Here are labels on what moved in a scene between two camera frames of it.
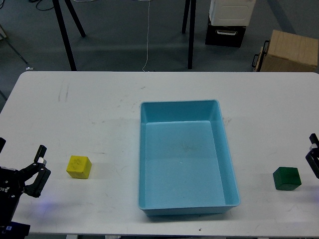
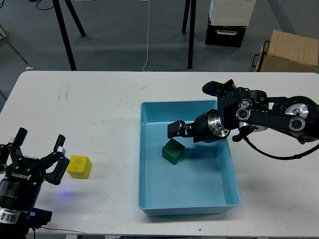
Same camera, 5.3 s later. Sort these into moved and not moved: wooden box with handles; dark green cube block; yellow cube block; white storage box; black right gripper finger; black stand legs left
Moved: black right gripper finger; dark green cube block
Not moved: black stand legs left; yellow cube block; wooden box with handles; white storage box
